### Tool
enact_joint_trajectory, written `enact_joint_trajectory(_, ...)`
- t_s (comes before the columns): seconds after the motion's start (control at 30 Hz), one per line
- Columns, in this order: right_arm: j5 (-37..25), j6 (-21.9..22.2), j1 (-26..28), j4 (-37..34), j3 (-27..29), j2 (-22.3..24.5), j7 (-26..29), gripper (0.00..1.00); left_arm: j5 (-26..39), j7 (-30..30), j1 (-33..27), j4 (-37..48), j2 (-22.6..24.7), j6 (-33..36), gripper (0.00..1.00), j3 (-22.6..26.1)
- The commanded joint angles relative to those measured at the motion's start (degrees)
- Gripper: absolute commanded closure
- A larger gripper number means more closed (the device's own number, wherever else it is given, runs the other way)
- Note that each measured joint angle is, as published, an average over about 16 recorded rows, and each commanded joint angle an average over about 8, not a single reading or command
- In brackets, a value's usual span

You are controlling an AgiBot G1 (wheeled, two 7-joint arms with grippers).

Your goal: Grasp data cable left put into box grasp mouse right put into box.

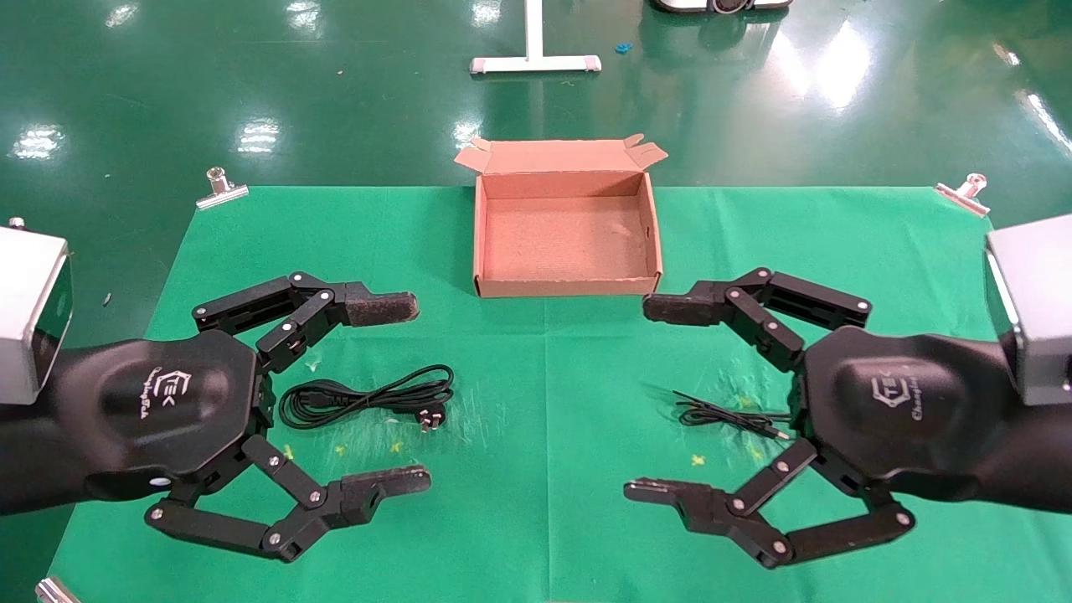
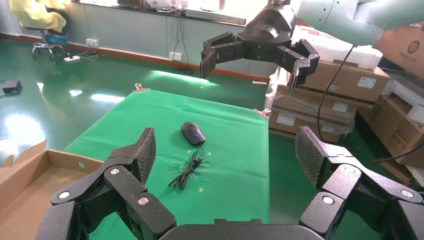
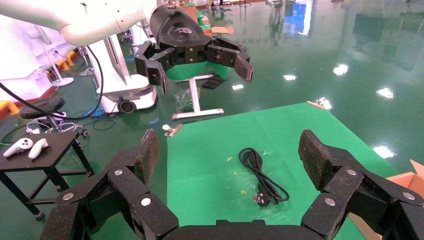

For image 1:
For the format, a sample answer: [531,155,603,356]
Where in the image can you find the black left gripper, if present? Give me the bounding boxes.
[0,272,432,564]

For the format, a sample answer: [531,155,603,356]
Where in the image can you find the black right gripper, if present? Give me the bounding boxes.
[624,268,1072,570]

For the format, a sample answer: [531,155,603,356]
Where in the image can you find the black adapter with thin cable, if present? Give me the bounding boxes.
[673,389,792,442]

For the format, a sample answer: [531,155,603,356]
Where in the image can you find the black power cable with plug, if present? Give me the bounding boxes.
[278,364,456,433]

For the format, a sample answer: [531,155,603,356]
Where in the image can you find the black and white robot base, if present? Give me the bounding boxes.
[652,0,792,16]

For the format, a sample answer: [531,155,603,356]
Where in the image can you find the open brown cardboard box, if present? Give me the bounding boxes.
[454,134,669,299]

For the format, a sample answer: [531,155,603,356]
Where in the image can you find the green table cloth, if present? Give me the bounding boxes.
[46,184,1072,603]

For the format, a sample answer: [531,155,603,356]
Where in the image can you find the white metal stand base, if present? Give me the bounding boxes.
[469,0,602,76]

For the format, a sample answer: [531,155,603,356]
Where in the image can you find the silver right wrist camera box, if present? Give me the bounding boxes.
[984,214,1072,407]

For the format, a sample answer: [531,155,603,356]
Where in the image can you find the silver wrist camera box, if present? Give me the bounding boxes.
[984,214,1072,407]
[0,222,75,407]

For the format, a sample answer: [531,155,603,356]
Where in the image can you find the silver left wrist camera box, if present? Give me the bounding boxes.
[0,222,75,407]

